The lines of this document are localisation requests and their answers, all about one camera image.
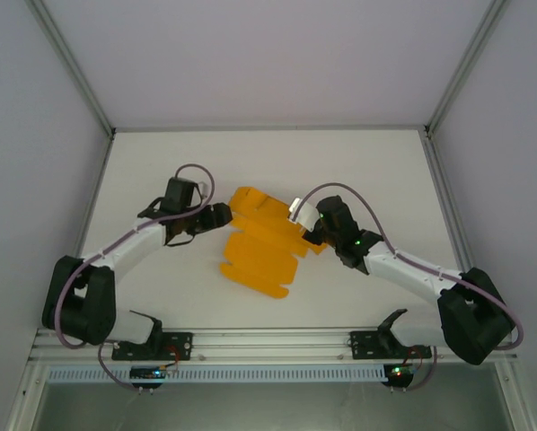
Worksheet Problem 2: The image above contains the long aluminium mounting rail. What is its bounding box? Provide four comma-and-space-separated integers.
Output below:
28, 326, 519, 364

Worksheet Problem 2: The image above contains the orange paper box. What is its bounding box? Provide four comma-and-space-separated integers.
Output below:
218, 186, 330, 300

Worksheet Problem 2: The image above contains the aluminium frame post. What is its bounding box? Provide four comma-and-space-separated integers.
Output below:
423, 0, 515, 136
28, 0, 117, 136
5, 358, 49, 431
492, 358, 537, 431

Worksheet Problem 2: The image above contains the black left base mounting plate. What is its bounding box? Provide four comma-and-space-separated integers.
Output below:
110, 330, 194, 362

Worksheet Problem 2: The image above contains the circuit board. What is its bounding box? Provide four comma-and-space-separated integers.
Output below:
383, 363, 420, 382
129, 365, 180, 383

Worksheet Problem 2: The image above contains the left circuit board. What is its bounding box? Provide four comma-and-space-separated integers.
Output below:
129, 365, 180, 383

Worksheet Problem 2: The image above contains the grey slotted cable duct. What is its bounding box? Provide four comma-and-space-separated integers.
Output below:
48, 363, 386, 383

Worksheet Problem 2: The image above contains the aluminium table side rail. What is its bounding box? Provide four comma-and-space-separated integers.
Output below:
73, 132, 117, 259
420, 132, 476, 275

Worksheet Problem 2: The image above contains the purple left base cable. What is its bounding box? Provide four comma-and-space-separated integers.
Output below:
96, 343, 143, 391

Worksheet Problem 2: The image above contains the right circuit board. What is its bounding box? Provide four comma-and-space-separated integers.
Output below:
383, 363, 420, 382

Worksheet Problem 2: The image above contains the thin black left gripper cable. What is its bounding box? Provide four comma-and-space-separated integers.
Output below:
163, 232, 197, 249

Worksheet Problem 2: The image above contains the black right base mounting plate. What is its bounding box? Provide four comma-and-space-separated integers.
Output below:
348, 330, 433, 361

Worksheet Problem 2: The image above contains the aluminium lower frame post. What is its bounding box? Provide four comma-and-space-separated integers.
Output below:
492, 358, 537, 431
5, 358, 49, 431

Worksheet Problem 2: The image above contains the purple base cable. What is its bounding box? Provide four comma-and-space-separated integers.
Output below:
402, 343, 439, 392
96, 343, 143, 391

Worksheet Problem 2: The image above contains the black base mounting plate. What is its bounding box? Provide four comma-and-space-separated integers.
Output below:
348, 330, 433, 361
110, 330, 194, 362

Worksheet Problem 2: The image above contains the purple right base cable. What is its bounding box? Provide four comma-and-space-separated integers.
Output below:
402, 343, 439, 392

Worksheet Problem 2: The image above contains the red right base wire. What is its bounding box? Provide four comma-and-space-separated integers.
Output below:
405, 347, 426, 370

